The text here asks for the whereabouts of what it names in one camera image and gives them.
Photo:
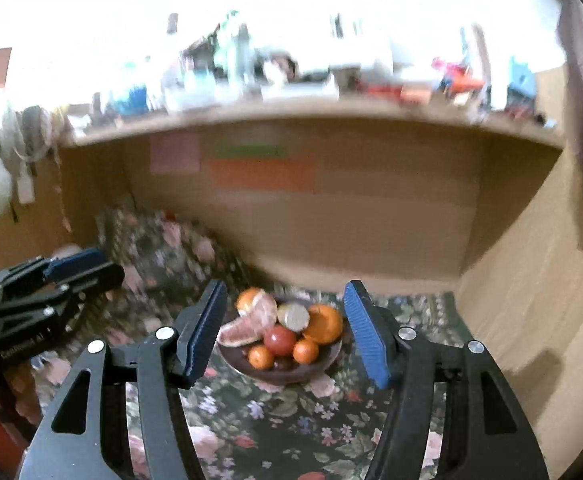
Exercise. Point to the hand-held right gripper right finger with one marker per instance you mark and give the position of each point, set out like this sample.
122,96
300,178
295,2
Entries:
366,332

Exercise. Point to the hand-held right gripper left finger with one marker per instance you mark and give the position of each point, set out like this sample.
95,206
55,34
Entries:
204,330

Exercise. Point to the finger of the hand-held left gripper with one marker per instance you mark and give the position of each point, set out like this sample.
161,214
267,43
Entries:
96,277
78,261

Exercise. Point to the peeled pink grapefruit piece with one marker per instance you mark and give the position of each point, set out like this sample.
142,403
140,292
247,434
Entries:
262,312
234,336

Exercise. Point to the large orange with sticker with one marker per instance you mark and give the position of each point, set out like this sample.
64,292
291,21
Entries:
249,299

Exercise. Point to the small mandarin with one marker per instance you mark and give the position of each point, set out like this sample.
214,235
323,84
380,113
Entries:
261,357
305,351

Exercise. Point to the red tomato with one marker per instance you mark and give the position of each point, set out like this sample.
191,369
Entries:
280,340

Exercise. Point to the dark red grape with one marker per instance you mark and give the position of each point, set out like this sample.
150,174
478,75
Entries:
284,363

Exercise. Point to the dark purple round plate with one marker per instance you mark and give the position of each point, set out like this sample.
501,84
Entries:
291,376

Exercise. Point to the white charger adapter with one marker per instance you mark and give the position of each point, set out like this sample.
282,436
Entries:
25,186

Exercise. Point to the dark floral cloth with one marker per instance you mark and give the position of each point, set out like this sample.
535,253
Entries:
271,420

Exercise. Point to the wooden shelf unit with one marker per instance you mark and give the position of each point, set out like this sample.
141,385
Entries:
371,220

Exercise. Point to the pink sticky note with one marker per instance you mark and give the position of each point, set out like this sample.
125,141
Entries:
175,154

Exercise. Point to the orange sticky note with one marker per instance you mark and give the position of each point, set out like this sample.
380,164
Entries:
263,175

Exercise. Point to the green sticky note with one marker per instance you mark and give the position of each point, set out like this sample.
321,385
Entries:
249,151

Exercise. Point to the clear plastic box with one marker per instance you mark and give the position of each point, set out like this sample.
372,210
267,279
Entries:
299,91

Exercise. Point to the clear glass bottle white label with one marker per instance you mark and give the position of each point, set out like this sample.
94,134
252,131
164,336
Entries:
237,55

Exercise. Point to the blue and white block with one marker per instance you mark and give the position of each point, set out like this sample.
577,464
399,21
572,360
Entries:
521,84

